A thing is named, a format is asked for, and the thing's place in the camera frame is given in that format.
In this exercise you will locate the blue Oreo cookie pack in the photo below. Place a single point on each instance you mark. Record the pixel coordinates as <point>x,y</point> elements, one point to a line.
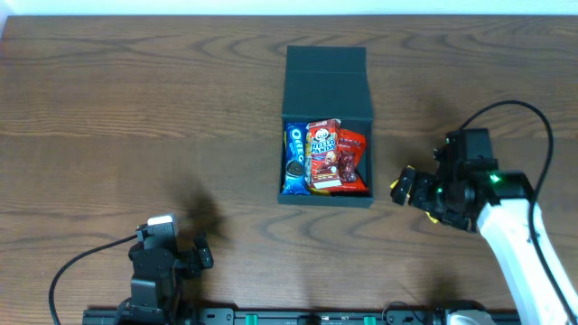
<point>294,159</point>

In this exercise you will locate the red Hacks candy bag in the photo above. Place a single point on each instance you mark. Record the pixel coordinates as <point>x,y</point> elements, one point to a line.
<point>351,147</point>

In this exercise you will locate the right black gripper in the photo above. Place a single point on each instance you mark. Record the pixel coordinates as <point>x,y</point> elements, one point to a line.
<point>418,191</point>

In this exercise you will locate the dark green box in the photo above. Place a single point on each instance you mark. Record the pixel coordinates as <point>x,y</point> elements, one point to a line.
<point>322,82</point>

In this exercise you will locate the yellow snack packet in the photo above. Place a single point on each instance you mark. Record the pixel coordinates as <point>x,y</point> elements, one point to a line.
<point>420,190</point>

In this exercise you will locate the red Hello Panda packet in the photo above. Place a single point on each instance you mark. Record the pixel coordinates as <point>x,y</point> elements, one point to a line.
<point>323,139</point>

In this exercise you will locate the yellow Hacks candy bag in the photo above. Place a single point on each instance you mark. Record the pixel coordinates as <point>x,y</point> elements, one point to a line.
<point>321,192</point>

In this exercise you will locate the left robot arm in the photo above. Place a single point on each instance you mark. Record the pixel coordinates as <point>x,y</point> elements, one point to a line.
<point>153,301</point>

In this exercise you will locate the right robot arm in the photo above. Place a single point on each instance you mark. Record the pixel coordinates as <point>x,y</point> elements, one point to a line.
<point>513,227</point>

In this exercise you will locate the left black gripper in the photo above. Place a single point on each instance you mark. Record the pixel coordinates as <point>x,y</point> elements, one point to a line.
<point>195,258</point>

